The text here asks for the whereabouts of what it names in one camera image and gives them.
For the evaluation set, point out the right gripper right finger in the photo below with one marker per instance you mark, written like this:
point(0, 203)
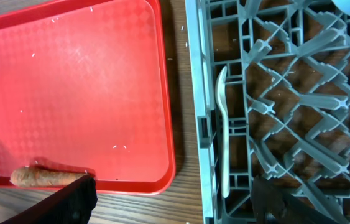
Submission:
point(272, 205)

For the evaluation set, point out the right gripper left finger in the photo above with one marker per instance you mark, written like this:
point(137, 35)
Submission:
point(72, 204)

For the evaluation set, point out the orange carrot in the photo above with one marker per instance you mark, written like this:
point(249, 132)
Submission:
point(38, 177)

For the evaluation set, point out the white plastic spoon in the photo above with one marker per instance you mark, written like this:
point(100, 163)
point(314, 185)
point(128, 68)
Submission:
point(220, 97)

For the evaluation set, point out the grey dishwasher rack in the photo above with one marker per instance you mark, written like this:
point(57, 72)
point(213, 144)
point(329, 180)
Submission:
point(288, 99)

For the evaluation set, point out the red serving tray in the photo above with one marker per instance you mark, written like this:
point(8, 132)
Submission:
point(84, 88)

